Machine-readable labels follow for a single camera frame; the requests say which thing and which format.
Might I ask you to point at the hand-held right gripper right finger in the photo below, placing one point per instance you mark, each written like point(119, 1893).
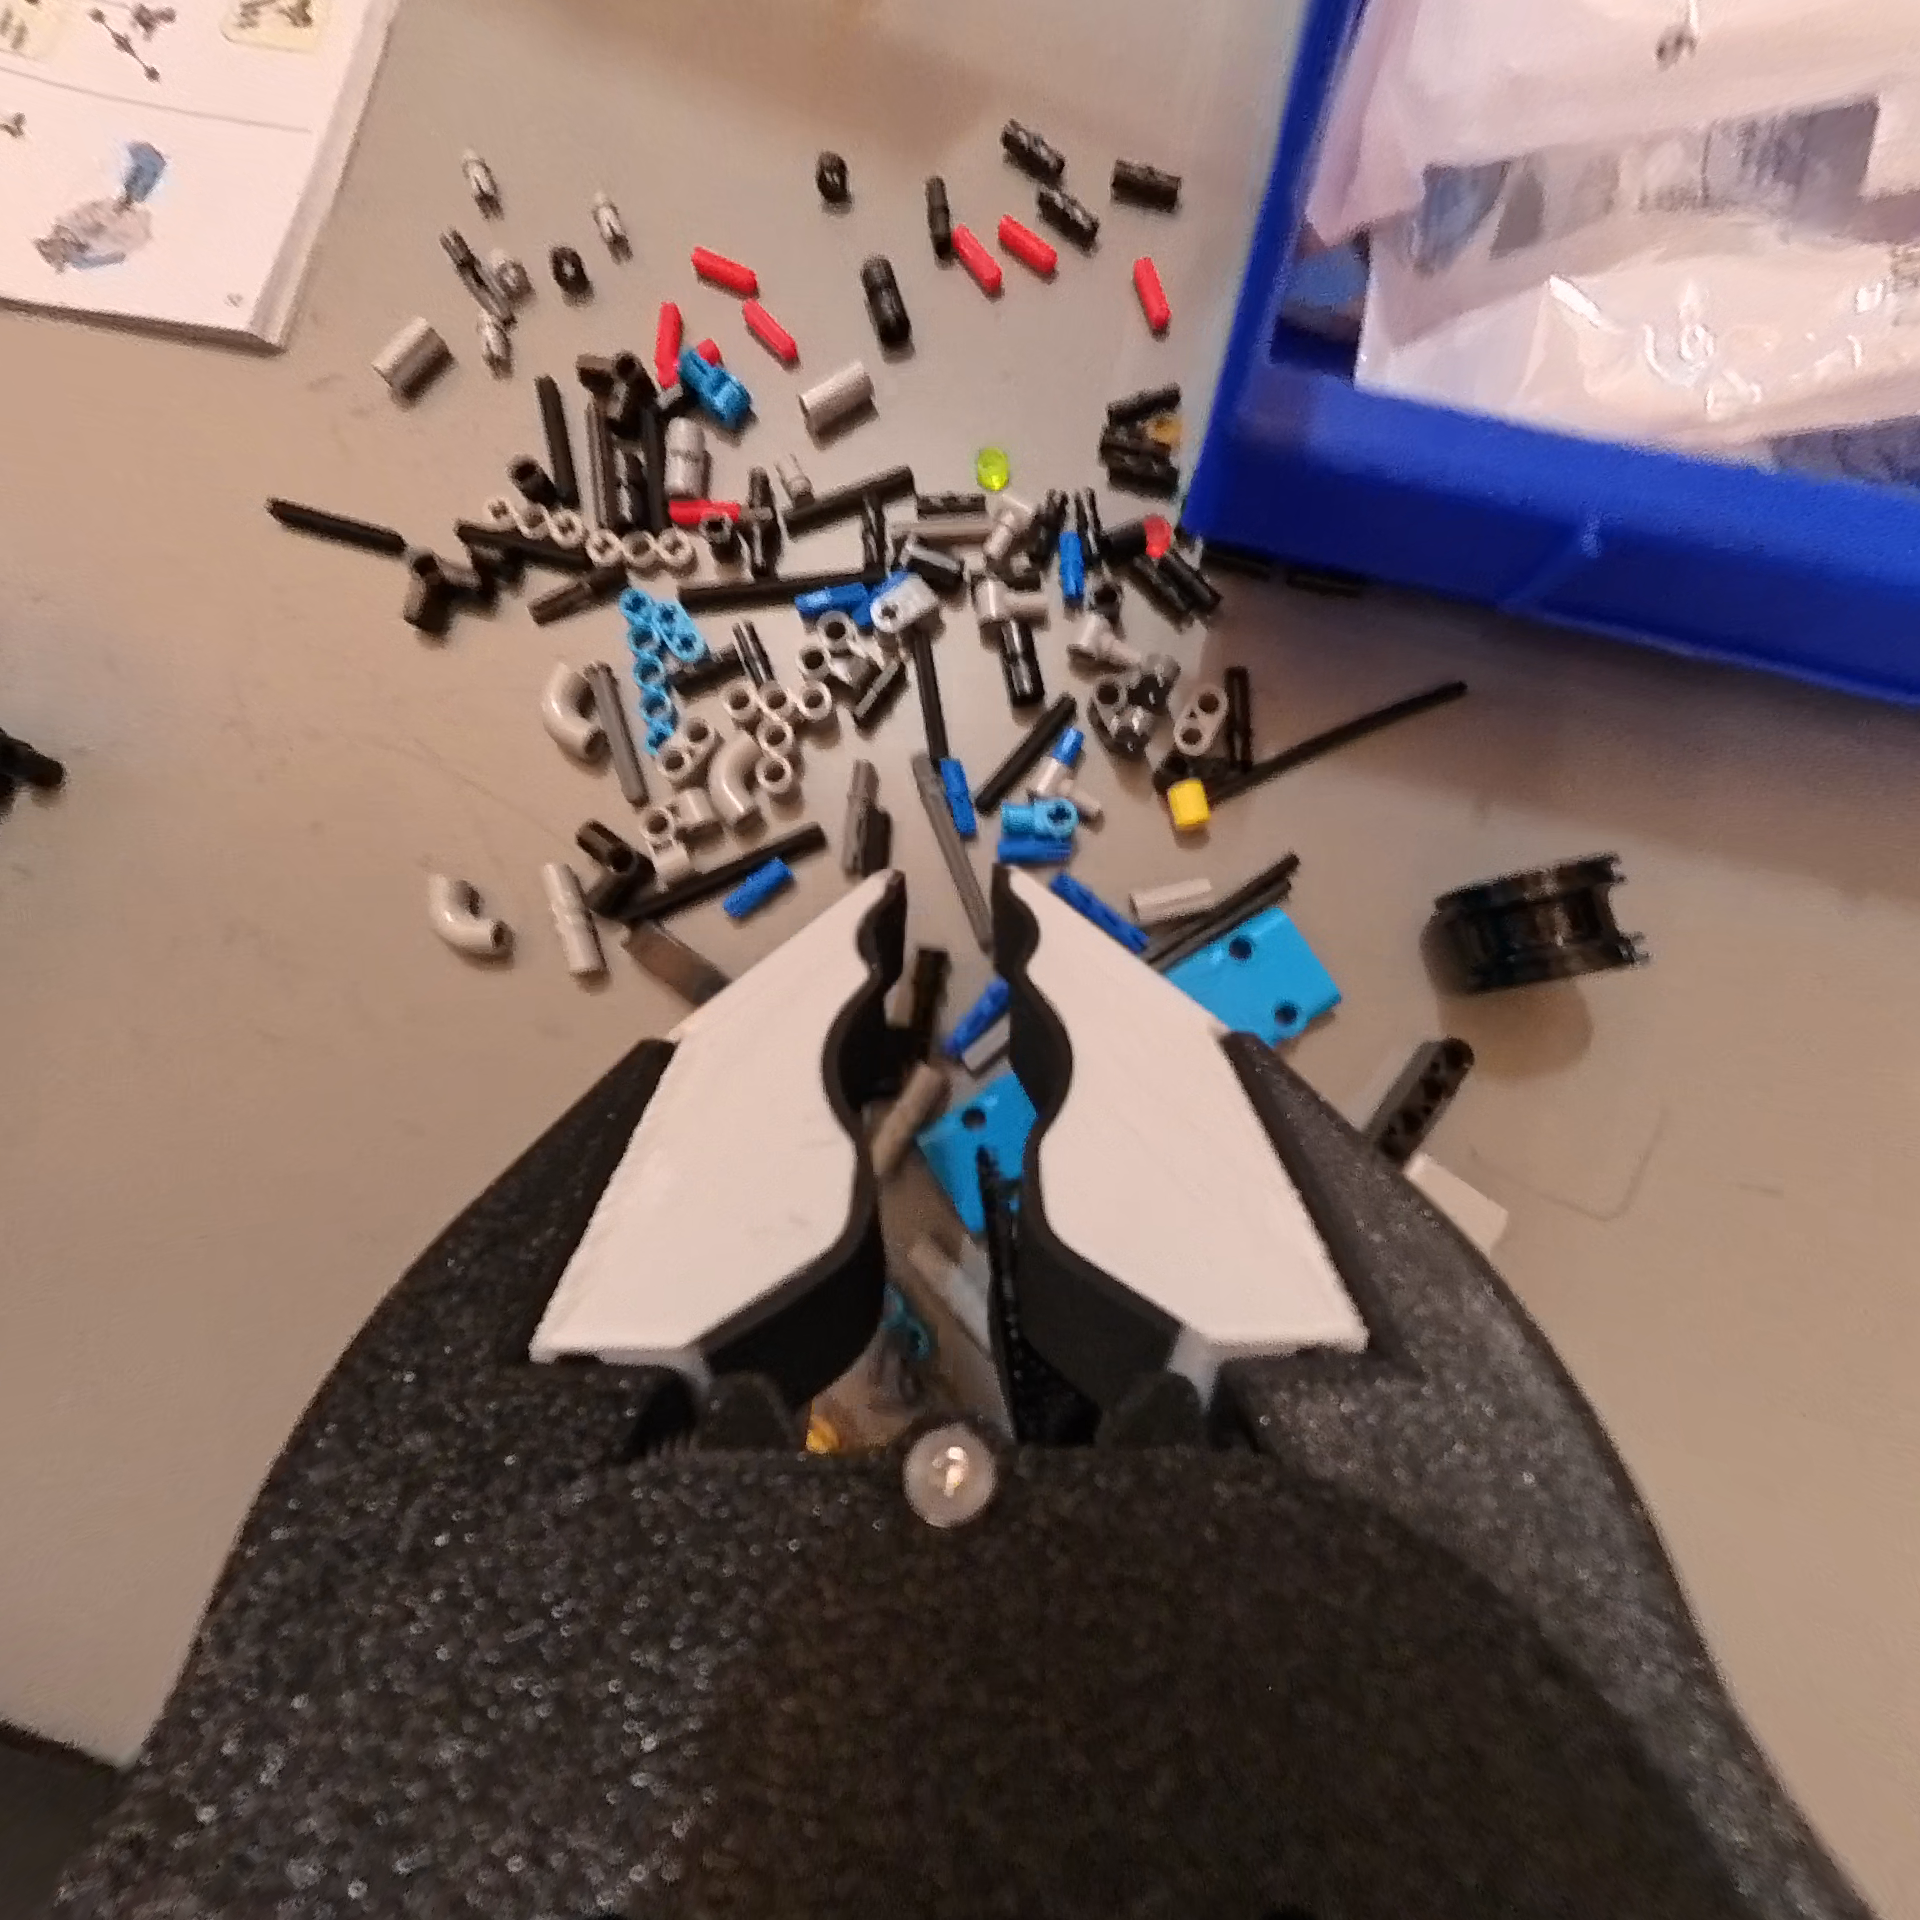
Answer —
point(1184, 1184)

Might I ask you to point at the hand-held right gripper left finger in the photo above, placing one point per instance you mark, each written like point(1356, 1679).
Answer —
point(721, 1184)

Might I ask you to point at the pile of small brick parts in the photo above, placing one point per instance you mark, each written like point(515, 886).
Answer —
point(779, 599)

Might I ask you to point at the black brick connector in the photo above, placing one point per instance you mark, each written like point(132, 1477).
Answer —
point(23, 770)

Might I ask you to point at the grey desk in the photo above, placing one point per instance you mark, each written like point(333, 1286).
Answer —
point(224, 1051)

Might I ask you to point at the black toy wheel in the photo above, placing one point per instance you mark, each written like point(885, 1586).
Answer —
point(1529, 923)

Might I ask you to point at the blue plastic bin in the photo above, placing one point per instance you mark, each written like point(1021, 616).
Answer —
point(1499, 525)

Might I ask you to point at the clear plastic bags bundle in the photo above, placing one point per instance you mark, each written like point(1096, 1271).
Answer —
point(1651, 226)

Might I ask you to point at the instruction booklet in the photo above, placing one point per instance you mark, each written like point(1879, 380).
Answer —
point(181, 149)

